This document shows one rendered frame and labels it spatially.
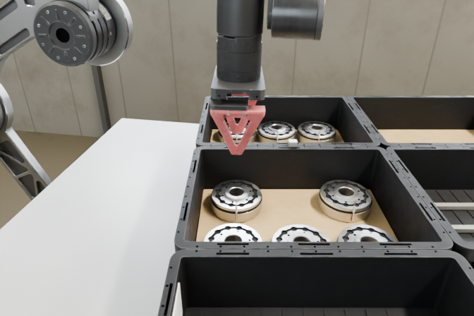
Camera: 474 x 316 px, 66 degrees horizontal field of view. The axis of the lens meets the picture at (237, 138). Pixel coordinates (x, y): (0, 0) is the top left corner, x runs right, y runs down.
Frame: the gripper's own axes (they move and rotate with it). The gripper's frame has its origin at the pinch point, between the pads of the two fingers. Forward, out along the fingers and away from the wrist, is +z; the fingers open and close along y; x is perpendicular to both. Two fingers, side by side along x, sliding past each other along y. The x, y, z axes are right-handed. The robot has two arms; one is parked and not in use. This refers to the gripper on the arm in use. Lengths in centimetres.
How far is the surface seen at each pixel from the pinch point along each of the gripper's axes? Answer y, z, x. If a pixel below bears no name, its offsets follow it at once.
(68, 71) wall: 207, 57, 123
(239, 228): 4.5, 20.4, -0.8
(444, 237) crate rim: -5.2, 12.6, -30.3
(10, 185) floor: 139, 109, 139
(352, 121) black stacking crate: 40, 15, -29
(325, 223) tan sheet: 9.4, 22.8, -17.5
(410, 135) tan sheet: 47, 22, -49
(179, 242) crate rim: -6.7, 13.4, 7.8
